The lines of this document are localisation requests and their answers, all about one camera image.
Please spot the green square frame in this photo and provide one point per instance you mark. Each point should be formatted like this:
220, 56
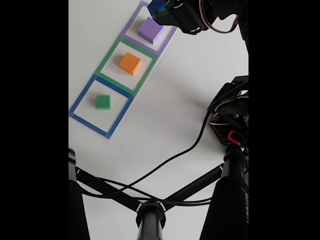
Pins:
109, 56

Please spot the red clamp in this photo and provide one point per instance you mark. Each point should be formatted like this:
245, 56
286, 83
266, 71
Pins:
235, 137

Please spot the orange block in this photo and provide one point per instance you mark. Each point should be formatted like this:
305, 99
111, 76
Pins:
130, 62

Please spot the purple block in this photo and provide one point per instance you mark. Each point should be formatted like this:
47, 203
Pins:
150, 30

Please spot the black tripod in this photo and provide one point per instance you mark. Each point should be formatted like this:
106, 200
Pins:
150, 220

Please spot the purple square frame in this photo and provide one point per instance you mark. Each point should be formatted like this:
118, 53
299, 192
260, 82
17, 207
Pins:
140, 44

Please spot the green block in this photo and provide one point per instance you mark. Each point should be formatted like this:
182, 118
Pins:
103, 102

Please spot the blue square frame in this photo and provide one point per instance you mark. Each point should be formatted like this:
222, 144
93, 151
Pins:
90, 125

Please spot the small blue cube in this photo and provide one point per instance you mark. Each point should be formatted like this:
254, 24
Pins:
157, 6

